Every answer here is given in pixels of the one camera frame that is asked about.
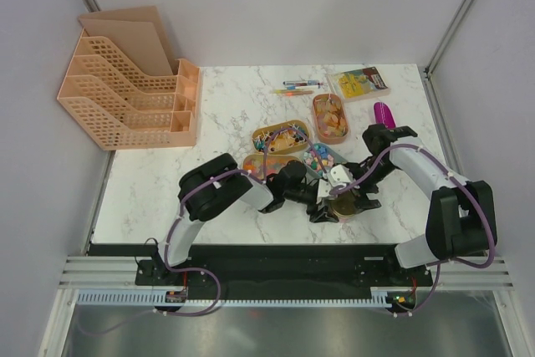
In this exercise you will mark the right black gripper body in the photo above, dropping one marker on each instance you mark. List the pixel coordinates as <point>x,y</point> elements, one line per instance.
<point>369,185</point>

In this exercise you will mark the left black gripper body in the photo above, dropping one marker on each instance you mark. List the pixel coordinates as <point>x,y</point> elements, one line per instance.
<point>303,196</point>

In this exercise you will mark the gold round jar lid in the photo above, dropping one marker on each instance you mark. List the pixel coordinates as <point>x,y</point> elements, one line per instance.
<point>342,208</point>

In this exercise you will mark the magenta plastic scoop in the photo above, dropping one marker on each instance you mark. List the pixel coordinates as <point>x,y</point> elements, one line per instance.
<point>383,115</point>

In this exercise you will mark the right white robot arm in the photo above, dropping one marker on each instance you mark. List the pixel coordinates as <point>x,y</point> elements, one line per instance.
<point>460,224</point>

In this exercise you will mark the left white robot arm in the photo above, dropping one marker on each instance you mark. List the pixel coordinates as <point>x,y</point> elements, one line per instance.
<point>207,191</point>

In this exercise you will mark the blue tray of pastel candies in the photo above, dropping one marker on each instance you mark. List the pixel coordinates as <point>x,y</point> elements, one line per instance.
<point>320,158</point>

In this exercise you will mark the tan tray of lollipops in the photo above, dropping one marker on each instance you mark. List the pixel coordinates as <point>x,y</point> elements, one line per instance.
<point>289,138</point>

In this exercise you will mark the tan tray of star gummies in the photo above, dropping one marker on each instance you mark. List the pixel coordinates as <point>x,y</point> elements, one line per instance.
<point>274,164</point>

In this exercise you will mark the yellow picture book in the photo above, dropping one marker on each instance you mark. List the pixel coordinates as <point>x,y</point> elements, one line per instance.
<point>358,84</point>

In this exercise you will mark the orange pen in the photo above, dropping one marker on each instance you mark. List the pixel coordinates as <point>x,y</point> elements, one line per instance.
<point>297,91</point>

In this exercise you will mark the peach plastic file organizer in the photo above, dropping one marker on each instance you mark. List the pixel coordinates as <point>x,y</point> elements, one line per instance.
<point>126,88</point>

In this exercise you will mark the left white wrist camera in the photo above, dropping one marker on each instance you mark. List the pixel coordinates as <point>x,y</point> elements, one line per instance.
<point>324,189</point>

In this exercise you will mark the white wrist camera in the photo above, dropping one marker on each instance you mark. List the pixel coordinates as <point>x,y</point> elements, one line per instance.
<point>339,175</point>
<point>324,189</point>

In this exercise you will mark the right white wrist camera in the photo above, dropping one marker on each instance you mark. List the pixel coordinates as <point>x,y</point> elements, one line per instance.
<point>339,175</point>

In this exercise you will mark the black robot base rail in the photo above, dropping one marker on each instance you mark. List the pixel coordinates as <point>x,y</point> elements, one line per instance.
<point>274,271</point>

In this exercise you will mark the white slotted cable duct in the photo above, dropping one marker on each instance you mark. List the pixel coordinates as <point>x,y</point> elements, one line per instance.
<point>168,298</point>

